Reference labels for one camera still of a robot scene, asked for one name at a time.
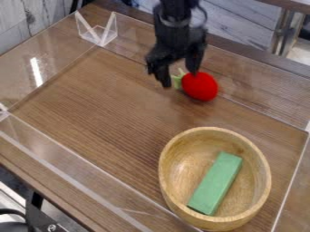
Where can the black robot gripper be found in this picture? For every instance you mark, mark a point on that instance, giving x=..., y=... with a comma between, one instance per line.
x=177, y=43

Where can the red felt strawberry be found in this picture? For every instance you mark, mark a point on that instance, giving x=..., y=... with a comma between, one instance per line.
x=200, y=86

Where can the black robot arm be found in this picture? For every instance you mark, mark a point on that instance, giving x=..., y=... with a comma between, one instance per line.
x=178, y=13

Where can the oval wooden bowl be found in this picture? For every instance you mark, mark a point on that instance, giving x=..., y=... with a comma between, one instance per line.
x=186, y=159

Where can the green rectangular block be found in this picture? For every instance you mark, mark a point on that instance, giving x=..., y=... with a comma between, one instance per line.
x=210, y=192

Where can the black table leg clamp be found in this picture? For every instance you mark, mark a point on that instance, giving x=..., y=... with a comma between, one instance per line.
x=37, y=220

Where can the clear acrylic corner bracket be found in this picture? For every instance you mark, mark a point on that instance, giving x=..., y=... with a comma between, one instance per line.
x=98, y=35

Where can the clear acrylic wall panels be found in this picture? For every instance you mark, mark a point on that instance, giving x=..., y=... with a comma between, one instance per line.
x=89, y=120

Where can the metal chair frame background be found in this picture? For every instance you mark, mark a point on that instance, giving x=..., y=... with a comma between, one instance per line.
x=295, y=10

